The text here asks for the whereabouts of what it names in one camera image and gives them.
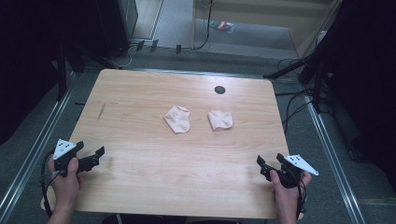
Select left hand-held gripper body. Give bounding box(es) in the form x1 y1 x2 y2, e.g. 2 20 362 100
52 138 101 178

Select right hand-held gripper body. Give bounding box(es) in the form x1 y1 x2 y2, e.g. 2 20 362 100
274 154 319 189

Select pale pink sock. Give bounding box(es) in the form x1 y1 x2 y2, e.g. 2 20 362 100
206 108 234 133
163 105 191 134

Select person's right hand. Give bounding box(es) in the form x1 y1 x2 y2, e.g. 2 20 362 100
269 169 313 217

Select person's left hand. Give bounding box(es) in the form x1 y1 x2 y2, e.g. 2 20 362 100
47 157 82 216

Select black metal stand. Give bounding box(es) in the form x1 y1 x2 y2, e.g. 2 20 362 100
55 41 69 103

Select black tripod stand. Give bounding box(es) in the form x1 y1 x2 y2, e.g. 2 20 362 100
262 36 328 115

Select black cabinet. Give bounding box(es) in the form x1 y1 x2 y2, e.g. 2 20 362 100
94 0 140 60

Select colourful packet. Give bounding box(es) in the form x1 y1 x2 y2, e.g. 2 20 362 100
208 20 236 35

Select beige wooden partition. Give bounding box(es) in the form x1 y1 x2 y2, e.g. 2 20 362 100
191 0 342 59

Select metal floor rail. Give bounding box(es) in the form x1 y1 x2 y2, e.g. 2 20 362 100
0 70 77 218
303 92 366 224

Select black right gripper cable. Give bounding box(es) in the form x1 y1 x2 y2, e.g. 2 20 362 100
295 176 308 219

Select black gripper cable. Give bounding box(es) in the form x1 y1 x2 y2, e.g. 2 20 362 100
39 150 64 218
295 176 308 219

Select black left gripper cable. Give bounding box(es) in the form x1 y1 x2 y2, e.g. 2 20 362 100
39 150 64 218

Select black floor cables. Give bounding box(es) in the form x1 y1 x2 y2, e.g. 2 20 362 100
275 57 316 133

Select white floor cable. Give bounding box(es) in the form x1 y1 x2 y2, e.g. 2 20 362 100
108 43 135 70

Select black hanging cable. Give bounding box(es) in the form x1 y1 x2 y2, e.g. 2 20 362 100
191 0 215 51

